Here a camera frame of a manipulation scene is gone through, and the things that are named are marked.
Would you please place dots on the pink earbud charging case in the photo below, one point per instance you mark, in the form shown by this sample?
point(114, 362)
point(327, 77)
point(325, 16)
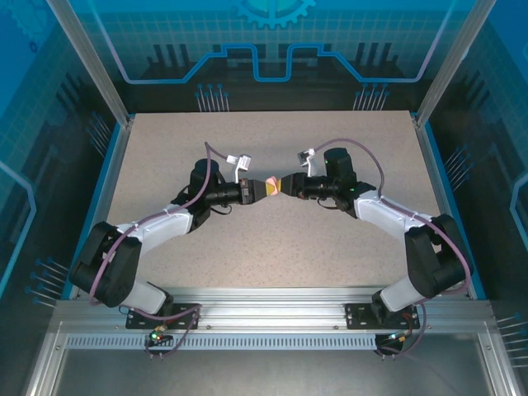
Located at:
point(272, 181)

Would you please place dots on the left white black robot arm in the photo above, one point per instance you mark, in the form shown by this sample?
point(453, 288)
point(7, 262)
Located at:
point(165, 224)

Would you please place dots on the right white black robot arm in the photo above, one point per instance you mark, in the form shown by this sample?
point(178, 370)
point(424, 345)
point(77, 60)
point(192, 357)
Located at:
point(383, 212)

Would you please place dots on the aluminium front beam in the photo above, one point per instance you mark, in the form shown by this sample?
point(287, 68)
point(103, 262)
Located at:
point(268, 305)

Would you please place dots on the small LED connector module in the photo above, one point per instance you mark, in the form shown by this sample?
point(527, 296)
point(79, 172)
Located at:
point(396, 338)
point(156, 336)

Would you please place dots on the side rail with blue trim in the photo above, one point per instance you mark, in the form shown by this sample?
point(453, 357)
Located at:
point(440, 185)
point(108, 185)

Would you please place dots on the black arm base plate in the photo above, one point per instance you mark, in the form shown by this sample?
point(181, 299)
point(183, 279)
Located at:
point(356, 315)
point(138, 321)

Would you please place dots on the aluminium frame post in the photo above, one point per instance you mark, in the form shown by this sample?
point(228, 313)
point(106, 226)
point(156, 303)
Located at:
point(449, 62)
point(97, 62)

